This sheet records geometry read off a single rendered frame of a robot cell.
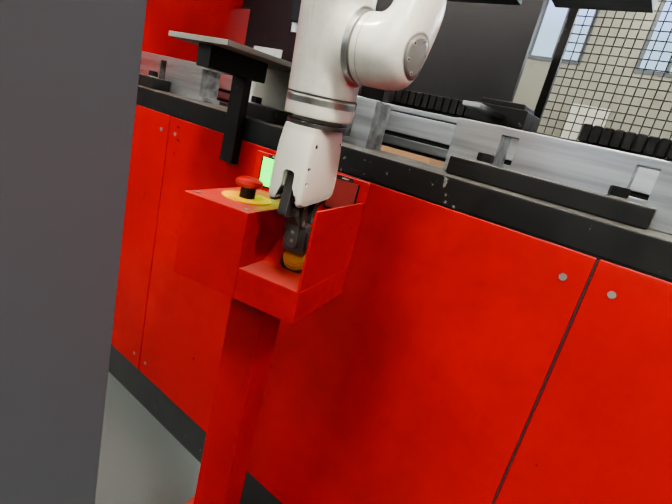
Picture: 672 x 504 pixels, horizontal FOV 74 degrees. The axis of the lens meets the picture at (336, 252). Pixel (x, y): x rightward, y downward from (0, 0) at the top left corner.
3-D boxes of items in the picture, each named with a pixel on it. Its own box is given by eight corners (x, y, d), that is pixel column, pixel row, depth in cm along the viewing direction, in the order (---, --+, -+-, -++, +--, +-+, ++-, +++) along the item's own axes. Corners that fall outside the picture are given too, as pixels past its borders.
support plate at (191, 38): (167, 35, 86) (168, 30, 85) (266, 68, 107) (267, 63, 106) (227, 45, 76) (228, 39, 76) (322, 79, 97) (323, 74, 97)
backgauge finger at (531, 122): (439, 106, 86) (447, 79, 84) (484, 125, 106) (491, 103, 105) (499, 118, 79) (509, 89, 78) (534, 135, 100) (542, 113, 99)
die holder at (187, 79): (109, 75, 147) (112, 44, 144) (127, 79, 151) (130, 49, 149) (201, 101, 120) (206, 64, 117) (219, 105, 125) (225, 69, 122)
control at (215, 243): (172, 271, 63) (190, 145, 58) (240, 252, 78) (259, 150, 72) (291, 325, 56) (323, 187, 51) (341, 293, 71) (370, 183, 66)
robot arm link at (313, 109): (310, 92, 60) (306, 114, 61) (274, 87, 52) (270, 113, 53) (367, 105, 57) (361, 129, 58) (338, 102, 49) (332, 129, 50)
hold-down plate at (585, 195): (444, 172, 75) (450, 154, 74) (456, 174, 80) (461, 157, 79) (646, 230, 59) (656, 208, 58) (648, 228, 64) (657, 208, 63)
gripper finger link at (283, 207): (299, 149, 55) (310, 174, 59) (269, 200, 52) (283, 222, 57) (307, 151, 54) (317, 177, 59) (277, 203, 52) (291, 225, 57)
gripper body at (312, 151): (312, 108, 61) (298, 188, 65) (270, 106, 52) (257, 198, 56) (361, 121, 58) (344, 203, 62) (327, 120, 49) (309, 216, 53)
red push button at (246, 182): (226, 199, 63) (230, 174, 62) (243, 197, 67) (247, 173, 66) (249, 207, 62) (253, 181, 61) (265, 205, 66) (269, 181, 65)
